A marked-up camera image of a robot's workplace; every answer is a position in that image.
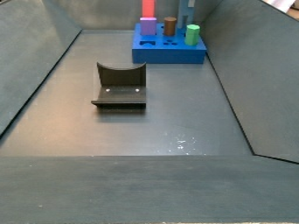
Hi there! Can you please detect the brown cylinder peg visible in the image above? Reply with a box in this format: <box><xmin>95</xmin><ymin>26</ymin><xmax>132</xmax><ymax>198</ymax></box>
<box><xmin>163</xmin><ymin>17</ymin><xmax>176</xmax><ymax>36</ymax></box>

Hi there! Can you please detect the green hexagonal peg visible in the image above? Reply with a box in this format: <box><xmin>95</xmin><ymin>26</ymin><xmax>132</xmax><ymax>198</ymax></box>
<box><xmin>184</xmin><ymin>24</ymin><xmax>200</xmax><ymax>46</ymax></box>

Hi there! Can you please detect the red rectangular block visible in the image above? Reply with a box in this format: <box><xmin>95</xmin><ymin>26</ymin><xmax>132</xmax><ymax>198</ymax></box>
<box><xmin>143</xmin><ymin>0</ymin><xmax>155</xmax><ymax>18</ymax></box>

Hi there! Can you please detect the light blue square-circle object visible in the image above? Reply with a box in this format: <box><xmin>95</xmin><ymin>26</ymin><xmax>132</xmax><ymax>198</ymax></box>
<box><xmin>178</xmin><ymin>0</ymin><xmax>196</xmax><ymax>29</ymax></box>

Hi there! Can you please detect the black regrasp fixture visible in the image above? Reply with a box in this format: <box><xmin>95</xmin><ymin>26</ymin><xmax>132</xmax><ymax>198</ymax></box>
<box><xmin>91</xmin><ymin>64</ymin><xmax>146</xmax><ymax>109</ymax></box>

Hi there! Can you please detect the blue shape-sorter base block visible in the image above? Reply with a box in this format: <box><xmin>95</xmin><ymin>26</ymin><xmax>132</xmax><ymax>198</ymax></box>
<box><xmin>132</xmin><ymin>24</ymin><xmax>207</xmax><ymax>64</ymax></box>

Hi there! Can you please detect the purple square peg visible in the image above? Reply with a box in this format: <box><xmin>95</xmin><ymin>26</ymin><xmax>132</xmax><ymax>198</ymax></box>
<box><xmin>140</xmin><ymin>17</ymin><xmax>156</xmax><ymax>36</ymax></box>

